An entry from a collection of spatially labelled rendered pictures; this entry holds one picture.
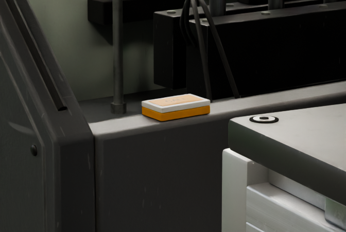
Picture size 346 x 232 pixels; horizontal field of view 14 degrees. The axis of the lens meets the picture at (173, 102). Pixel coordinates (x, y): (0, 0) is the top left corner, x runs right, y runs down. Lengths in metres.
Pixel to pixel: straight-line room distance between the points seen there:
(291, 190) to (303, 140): 0.11
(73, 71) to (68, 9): 0.08
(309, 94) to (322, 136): 0.49
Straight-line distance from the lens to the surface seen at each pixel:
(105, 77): 1.73
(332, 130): 0.76
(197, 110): 1.15
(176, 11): 1.47
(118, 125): 1.12
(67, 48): 1.69
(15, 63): 1.11
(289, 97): 1.22
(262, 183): 0.87
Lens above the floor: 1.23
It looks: 14 degrees down
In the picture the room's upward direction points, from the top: straight up
